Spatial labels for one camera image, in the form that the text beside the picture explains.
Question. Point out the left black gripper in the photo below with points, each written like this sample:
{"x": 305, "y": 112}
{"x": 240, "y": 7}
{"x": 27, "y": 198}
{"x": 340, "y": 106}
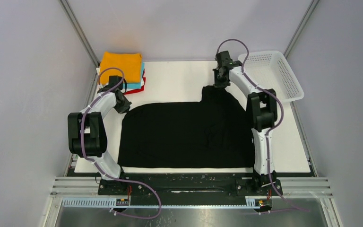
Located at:
{"x": 122, "y": 105}

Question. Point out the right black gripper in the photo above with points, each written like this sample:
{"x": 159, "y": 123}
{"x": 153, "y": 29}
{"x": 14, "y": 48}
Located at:
{"x": 220, "y": 81}

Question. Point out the black t-shirt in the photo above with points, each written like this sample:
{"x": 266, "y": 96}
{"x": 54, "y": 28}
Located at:
{"x": 210, "y": 133}

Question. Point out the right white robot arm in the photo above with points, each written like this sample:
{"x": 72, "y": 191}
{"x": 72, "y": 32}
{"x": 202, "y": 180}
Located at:
{"x": 262, "y": 116}

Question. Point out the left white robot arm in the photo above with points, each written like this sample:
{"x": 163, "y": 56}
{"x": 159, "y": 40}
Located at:
{"x": 86, "y": 132}

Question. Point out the red folded t-shirt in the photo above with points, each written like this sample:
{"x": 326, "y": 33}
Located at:
{"x": 135, "y": 90}

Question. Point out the orange folded t-shirt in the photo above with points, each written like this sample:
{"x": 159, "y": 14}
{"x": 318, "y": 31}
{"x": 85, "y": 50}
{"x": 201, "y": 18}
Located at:
{"x": 130, "y": 64}

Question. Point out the white folded t-shirt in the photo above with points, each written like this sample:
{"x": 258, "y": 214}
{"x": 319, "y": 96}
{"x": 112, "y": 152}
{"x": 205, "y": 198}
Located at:
{"x": 131, "y": 86}

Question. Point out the white plastic basket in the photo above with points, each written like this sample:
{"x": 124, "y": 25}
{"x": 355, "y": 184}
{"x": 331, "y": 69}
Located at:
{"x": 270, "y": 70}

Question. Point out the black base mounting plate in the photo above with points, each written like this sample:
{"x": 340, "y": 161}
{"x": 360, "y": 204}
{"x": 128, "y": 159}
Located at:
{"x": 184, "y": 189}

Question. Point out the right aluminium frame post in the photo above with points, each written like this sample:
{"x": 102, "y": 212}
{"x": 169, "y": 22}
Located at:
{"x": 300, "y": 28}

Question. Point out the aluminium frame post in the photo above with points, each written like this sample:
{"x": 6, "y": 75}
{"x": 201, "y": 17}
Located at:
{"x": 79, "y": 31}
{"x": 300, "y": 28}

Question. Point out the left aluminium frame post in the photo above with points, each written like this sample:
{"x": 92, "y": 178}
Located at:
{"x": 79, "y": 31}

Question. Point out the white slotted cable duct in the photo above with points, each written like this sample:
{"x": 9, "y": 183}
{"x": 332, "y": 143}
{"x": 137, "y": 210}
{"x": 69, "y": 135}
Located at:
{"x": 84, "y": 202}

